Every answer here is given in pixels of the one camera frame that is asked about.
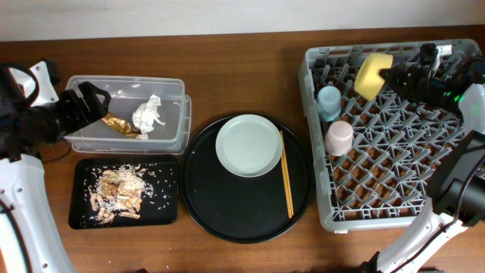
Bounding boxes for food scraps and shells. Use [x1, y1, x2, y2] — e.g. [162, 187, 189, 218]
[81, 163, 177, 228]

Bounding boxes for grey round plate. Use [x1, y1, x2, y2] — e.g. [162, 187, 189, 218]
[215, 114, 283, 178]

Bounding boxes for gold foil wrapper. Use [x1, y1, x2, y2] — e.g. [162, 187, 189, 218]
[102, 113, 148, 140]

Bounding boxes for blue cup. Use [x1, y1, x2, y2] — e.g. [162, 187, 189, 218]
[317, 86, 341, 122]

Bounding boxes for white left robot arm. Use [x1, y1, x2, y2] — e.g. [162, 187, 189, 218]
[1, 58, 111, 272]

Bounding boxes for clear plastic bin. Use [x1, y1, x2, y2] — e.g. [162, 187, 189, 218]
[66, 75, 192, 155]

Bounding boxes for white tissue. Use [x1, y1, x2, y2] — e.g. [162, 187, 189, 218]
[132, 95, 166, 139]

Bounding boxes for round black tray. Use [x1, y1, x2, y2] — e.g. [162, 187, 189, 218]
[179, 117, 314, 243]

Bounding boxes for pink cup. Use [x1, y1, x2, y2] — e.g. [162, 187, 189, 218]
[324, 121, 354, 157]

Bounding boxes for grey dishwasher rack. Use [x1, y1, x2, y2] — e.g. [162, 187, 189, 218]
[299, 39, 484, 233]

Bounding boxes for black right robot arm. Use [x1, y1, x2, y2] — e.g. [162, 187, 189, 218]
[355, 53, 484, 272]

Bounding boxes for yellow bowl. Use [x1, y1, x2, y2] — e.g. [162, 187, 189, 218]
[354, 53, 393, 101]

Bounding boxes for black rectangular tray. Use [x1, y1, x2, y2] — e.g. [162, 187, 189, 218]
[68, 155, 178, 230]

